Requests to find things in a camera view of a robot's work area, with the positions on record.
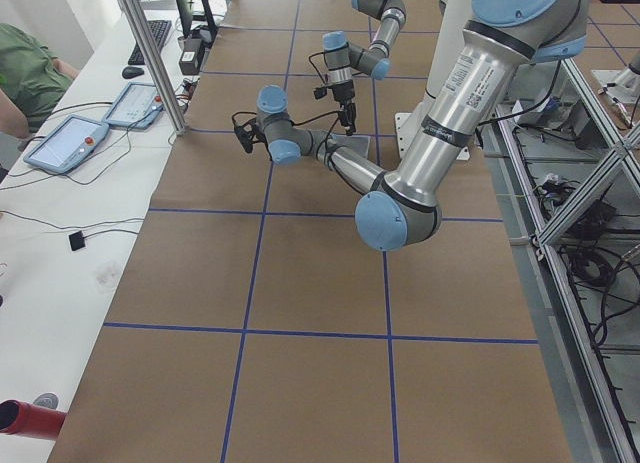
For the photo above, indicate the black power box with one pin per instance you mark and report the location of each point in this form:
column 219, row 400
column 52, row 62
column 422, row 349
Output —
column 191, row 59

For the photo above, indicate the aluminium frame post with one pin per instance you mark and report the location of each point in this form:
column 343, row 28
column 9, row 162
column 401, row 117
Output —
column 139, row 26

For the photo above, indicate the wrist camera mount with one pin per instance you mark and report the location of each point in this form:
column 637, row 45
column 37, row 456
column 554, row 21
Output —
column 320, row 92
column 247, row 136

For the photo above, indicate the aluminium frame rail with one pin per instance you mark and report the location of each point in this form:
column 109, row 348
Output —
column 567, row 183

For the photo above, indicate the person in green shirt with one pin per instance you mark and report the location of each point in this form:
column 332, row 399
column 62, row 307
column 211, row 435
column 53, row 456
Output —
column 33, row 81

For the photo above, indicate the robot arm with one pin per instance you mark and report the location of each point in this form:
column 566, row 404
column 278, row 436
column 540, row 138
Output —
column 344, row 58
column 492, row 39

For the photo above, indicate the black computer monitor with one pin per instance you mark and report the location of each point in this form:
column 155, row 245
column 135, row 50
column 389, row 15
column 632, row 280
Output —
column 207, row 32

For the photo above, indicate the red cylinder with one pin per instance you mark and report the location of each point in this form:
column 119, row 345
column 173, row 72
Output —
column 29, row 420

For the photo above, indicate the black computer mouse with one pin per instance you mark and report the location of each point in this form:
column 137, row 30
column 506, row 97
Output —
column 130, row 72

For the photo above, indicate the teach pendant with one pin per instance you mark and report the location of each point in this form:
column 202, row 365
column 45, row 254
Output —
column 68, row 145
column 136, row 107

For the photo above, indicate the near teach pendant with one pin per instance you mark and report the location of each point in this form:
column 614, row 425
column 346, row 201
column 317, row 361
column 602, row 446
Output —
column 68, row 145

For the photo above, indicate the far teach pendant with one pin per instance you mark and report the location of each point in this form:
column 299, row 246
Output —
column 136, row 107

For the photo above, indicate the small black square pad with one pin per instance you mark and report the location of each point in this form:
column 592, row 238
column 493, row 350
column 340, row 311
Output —
column 77, row 240

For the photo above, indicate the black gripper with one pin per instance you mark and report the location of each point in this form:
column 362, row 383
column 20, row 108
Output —
column 344, row 91

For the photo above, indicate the pink and grey towel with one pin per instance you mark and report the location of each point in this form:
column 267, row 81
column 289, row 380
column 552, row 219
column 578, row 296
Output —
column 358, row 143

